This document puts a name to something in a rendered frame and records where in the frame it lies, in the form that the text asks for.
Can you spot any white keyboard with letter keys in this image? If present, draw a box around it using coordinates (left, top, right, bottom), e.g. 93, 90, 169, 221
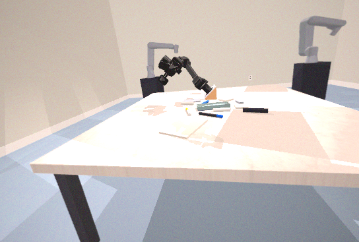
197, 101, 230, 111

